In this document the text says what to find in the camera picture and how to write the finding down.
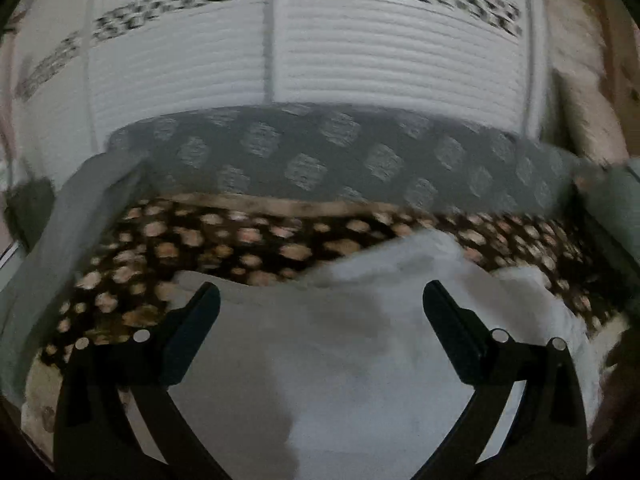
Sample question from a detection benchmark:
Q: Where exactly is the grey-green rolled duvet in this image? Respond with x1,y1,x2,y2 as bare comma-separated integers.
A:
574,157,639,260

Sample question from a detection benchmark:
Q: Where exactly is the light blue padded jacket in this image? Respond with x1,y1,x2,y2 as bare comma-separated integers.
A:
168,231,599,479

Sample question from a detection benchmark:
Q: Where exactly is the beige pillow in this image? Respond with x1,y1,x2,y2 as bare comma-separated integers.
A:
544,0,629,165

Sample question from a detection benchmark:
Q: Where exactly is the white louvered wardrobe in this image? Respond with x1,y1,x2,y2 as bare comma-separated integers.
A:
1,0,548,183

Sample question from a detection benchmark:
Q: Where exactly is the floral patterned bed blanket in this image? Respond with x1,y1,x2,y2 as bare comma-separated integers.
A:
21,194,629,456

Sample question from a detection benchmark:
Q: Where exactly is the dark bag on floor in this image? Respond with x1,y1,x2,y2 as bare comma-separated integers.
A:
4,178,55,252

